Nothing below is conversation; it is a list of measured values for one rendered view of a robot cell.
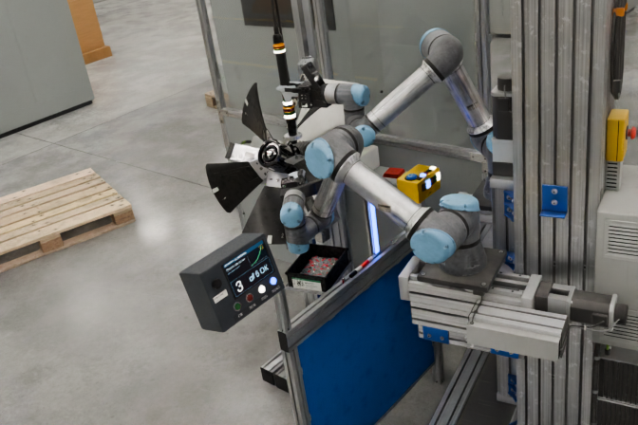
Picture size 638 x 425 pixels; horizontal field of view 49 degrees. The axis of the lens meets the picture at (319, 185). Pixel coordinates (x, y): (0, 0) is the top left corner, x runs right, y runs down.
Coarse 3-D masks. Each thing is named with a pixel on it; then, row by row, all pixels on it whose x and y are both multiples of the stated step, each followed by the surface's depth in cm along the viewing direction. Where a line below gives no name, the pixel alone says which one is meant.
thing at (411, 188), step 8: (416, 168) 282; (424, 168) 281; (400, 176) 277; (424, 176) 274; (400, 184) 276; (408, 184) 273; (416, 184) 270; (440, 184) 283; (408, 192) 274; (416, 192) 272; (424, 192) 275; (432, 192) 279; (416, 200) 274
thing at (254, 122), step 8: (256, 88) 292; (248, 96) 298; (256, 96) 291; (248, 104) 299; (256, 104) 291; (248, 112) 300; (256, 112) 292; (248, 120) 302; (256, 120) 293; (256, 128) 296; (264, 128) 287; (264, 136) 290
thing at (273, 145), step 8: (264, 144) 280; (272, 144) 278; (280, 144) 275; (264, 152) 279; (272, 152) 277; (280, 152) 274; (288, 152) 278; (296, 152) 283; (264, 160) 279; (272, 160) 276; (280, 160) 275; (272, 168) 277; (280, 168) 278; (288, 168) 282
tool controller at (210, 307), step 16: (240, 240) 212; (256, 240) 209; (208, 256) 207; (224, 256) 202; (240, 256) 204; (256, 256) 209; (272, 256) 213; (192, 272) 198; (208, 272) 196; (224, 272) 200; (240, 272) 204; (256, 272) 208; (272, 272) 213; (192, 288) 200; (208, 288) 196; (224, 288) 200; (256, 288) 208; (272, 288) 212; (192, 304) 204; (208, 304) 198; (224, 304) 200; (256, 304) 208; (208, 320) 202; (224, 320) 199; (240, 320) 204
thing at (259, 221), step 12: (264, 192) 277; (276, 192) 278; (264, 204) 275; (276, 204) 276; (252, 216) 275; (264, 216) 274; (276, 216) 274; (252, 228) 274; (264, 228) 273; (276, 228) 273; (276, 240) 272
